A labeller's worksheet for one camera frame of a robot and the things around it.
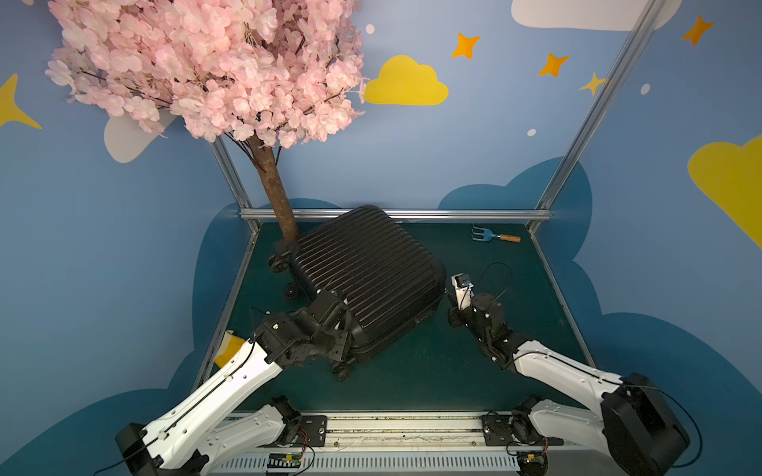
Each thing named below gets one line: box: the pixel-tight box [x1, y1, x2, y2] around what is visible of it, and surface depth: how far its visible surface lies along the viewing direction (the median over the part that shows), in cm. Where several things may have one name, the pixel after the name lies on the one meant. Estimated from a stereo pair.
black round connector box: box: [515, 451, 549, 476], surface depth 74 cm
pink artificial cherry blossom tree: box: [44, 0, 368, 245], surface depth 53 cm
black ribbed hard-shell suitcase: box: [267, 204, 448, 382], surface depth 84 cm
